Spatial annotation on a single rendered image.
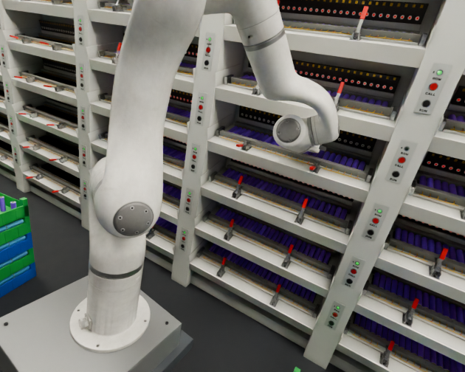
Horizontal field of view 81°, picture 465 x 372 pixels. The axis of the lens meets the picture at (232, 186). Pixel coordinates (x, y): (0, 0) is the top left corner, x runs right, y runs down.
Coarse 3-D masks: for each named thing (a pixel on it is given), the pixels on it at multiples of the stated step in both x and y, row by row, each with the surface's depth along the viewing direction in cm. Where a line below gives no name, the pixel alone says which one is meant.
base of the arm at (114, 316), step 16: (96, 288) 61; (112, 288) 60; (128, 288) 62; (80, 304) 72; (96, 304) 62; (112, 304) 62; (128, 304) 65; (144, 304) 76; (80, 320) 64; (96, 320) 64; (112, 320) 64; (128, 320) 67; (144, 320) 72; (80, 336) 64; (96, 336) 65; (112, 336) 66; (128, 336) 67; (96, 352) 63
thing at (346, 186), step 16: (208, 128) 106; (224, 128) 113; (272, 128) 112; (208, 144) 109; (224, 144) 106; (336, 144) 102; (240, 160) 105; (256, 160) 101; (272, 160) 98; (288, 160) 98; (288, 176) 97; (304, 176) 94; (320, 176) 91; (336, 176) 91; (368, 176) 88; (336, 192) 91; (352, 192) 88; (368, 192) 85
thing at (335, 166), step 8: (224, 136) 110; (232, 136) 108; (240, 136) 107; (256, 144) 104; (264, 144) 102; (280, 152) 100; (288, 152) 99; (296, 160) 97; (304, 160) 97; (312, 160) 96; (320, 160) 94; (336, 168) 93; (344, 168) 91; (352, 168) 91; (360, 176) 90
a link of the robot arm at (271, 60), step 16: (256, 48) 56; (272, 48) 55; (288, 48) 58; (256, 64) 59; (272, 64) 58; (288, 64) 59; (272, 80) 60; (288, 80) 61; (304, 80) 63; (272, 96) 63; (288, 96) 62; (304, 96) 62; (320, 96) 62; (320, 112) 64; (336, 112) 66; (320, 128) 68; (336, 128) 67; (320, 144) 72
